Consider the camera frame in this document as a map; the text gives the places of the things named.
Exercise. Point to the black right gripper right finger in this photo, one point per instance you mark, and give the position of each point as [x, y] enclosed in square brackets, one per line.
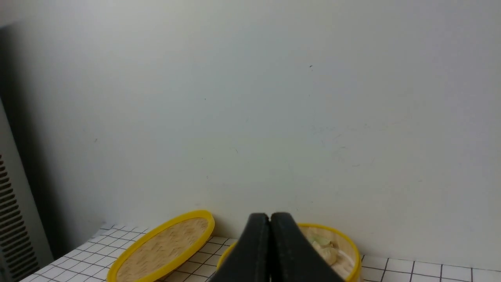
[292, 257]

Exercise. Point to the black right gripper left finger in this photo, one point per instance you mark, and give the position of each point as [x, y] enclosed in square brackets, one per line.
[248, 260]

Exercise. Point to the green dumpling in steamer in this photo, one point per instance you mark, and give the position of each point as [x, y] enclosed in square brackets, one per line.
[320, 241]

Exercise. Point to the white dumpling in steamer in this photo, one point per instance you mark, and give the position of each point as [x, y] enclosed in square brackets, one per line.
[329, 254]

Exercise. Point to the yellow-rimmed bamboo steamer lid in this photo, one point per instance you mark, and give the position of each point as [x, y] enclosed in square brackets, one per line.
[163, 249]

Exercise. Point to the grey vented appliance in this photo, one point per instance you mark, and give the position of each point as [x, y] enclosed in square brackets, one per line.
[24, 247]

